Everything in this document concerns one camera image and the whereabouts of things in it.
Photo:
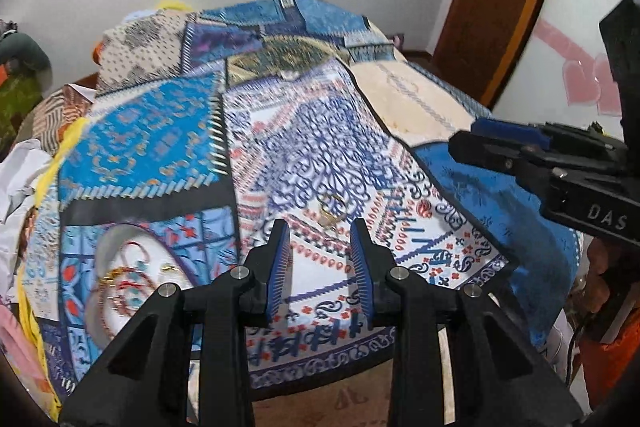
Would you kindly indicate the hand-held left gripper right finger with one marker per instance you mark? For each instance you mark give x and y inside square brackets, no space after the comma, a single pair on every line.
[362,267]

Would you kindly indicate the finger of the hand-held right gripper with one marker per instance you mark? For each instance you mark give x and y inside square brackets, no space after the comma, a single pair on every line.
[490,154]
[505,129]

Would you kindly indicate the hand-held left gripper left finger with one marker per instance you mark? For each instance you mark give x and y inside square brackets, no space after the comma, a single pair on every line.
[277,267]

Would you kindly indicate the gold jewelry piece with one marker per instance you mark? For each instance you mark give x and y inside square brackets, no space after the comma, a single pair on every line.
[332,209]

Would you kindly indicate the purple heart-shaped tin box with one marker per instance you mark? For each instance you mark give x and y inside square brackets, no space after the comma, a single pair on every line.
[125,257]

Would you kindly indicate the person's right hand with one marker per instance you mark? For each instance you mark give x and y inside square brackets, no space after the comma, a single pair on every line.
[597,277]

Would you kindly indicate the pink heart stickers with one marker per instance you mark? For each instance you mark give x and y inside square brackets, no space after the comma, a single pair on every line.
[580,77]

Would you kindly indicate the blue patchwork blanket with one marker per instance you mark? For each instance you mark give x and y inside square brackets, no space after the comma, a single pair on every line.
[310,132]

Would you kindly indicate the person's orange garment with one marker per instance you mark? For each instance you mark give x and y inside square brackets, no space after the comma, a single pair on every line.
[605,367]

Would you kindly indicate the striped beige bedsheet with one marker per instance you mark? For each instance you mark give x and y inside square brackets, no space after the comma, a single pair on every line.
[65,117]

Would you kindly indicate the white cloth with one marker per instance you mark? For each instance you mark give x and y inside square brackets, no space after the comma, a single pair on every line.
[20,182]

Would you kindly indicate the pink cloth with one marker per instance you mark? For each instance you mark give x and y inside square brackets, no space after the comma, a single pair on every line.
[15,342]

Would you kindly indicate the green patterned cloth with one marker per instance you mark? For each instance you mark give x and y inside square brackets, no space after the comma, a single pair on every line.
[15,97]

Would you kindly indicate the dark grey-green garment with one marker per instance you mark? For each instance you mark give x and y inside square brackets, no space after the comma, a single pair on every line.
[25,52]

